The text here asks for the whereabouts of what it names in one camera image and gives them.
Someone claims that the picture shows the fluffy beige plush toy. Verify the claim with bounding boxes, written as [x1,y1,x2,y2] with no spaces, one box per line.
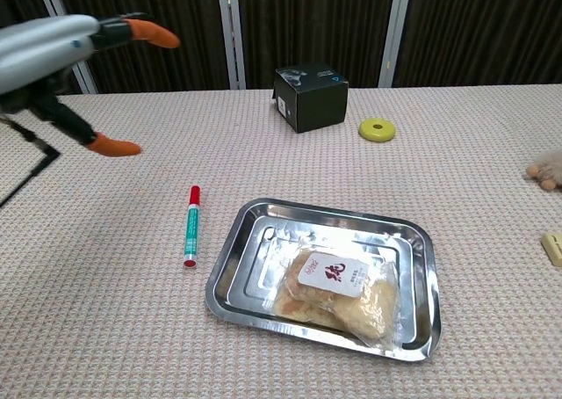
[525,149,562,192]

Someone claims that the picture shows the pale yellow plastic block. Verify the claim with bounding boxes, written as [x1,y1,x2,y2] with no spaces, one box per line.
[539,231,562,267]

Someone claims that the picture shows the yellow-green ring disc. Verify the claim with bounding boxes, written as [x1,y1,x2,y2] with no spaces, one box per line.
[358,117,398,143]

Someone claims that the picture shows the grey metal partition post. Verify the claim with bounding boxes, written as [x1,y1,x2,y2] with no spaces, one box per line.
[377,0,414,89]
[33,0,99,95]
[216,0,248,91]

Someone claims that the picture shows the left silver hand orange fingertips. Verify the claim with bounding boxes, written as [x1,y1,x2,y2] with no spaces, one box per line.
[0,11,183,208]

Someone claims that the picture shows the checkered beige tablecloth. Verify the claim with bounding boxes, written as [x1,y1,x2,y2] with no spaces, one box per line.
[0,83,562,399]

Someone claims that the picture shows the bagged pastry snack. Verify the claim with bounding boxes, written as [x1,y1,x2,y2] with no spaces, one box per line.
[270,235,404,352]

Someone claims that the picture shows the black cardboard box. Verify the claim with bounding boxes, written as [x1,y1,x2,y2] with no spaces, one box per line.
[270,62,350,134]

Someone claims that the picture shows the stainless steel rectangular tray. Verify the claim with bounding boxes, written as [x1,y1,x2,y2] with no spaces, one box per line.
[204,197,443,364]

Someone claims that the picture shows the red and green marker pen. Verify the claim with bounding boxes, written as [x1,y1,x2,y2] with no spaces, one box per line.
[182,185,203,270]

